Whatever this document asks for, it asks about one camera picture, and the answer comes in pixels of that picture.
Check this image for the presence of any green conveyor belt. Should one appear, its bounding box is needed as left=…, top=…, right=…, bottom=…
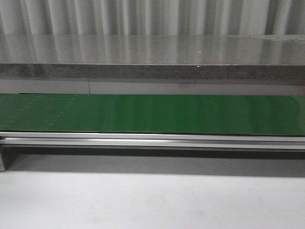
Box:
left=0, top=94, right=305, bottom=171

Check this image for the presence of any grey granite counter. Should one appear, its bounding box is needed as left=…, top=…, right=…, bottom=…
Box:
left=0, top=34, right=305, bottom=95

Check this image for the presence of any white pleated curtain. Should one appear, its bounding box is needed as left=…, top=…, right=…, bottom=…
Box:
left=0, top=0, right=305, bottom=35

